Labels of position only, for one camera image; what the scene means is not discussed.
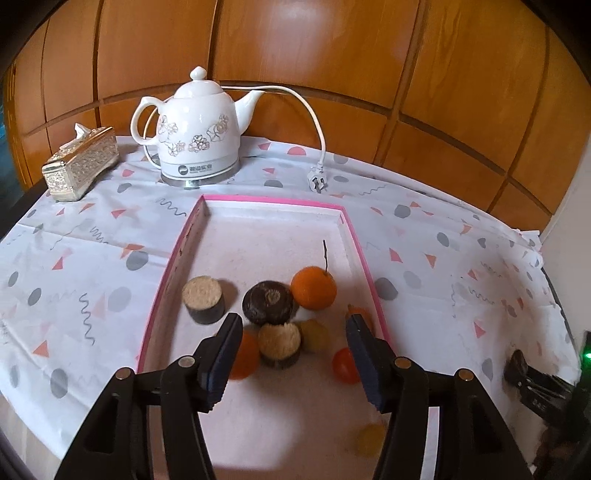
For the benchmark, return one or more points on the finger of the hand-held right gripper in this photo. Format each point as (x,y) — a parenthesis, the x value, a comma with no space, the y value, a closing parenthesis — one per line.
(545,392)

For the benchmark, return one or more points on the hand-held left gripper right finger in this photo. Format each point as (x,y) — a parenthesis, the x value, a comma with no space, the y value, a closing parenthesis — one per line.
(364,360)

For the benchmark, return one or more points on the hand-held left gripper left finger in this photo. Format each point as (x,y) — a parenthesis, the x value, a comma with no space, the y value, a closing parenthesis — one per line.
(226,355)

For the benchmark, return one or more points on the small red tomato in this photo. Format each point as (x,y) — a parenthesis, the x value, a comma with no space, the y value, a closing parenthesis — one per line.
(345,365)

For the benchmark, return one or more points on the carrot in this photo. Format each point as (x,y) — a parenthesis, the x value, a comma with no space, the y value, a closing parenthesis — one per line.
(367,319)

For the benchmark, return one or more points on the dark cylinder with cork top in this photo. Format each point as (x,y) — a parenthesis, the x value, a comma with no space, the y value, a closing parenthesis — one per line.
(278,345)
(203,299)

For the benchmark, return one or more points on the yellow lemon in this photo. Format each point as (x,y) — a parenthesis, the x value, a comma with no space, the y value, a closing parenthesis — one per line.
(315,336)
(369,438)

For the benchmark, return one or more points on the large dark brown round object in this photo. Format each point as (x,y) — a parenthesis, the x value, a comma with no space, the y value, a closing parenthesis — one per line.
(269,302)

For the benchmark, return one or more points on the orange with stem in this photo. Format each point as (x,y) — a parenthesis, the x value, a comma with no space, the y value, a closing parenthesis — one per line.
(314,288)

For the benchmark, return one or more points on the pink-rimmed tray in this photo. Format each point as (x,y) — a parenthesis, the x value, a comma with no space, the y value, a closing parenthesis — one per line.
(263,244)

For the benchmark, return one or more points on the white patterned tablecloth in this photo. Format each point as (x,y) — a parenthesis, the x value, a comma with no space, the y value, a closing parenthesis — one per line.
(438,286)

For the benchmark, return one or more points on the white floral electric kettle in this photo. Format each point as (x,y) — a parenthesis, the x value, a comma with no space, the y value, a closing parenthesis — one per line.
(198,124)

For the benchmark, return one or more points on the golden tissue box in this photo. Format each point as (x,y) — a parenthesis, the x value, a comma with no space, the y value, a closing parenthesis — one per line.
(83,161)

